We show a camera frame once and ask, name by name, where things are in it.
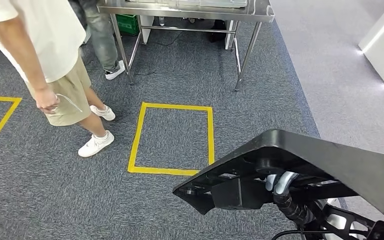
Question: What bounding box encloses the black plastic licence plate frame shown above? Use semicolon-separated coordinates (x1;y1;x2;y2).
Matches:
172;129;384;220

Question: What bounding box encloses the white lit display plinth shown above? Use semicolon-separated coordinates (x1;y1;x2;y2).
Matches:
358;0;384;99

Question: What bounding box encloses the person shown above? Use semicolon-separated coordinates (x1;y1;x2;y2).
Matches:
67;0;126;81
0;0;116;159

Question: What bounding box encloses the green plastic crate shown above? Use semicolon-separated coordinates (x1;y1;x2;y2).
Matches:
115;13;140;37

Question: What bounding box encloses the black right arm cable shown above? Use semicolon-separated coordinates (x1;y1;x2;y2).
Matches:
271;229;315;240

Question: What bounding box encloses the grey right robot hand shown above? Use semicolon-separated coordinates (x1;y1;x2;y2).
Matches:
265;171;300;196

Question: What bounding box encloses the stainless steel workbench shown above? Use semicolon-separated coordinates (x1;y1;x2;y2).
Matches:
96;0;276;93

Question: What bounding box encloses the thin white cable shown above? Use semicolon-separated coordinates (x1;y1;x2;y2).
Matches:
56;93;83;113

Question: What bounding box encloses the person's hand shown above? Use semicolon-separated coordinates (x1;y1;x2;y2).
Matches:
32;86;61;116

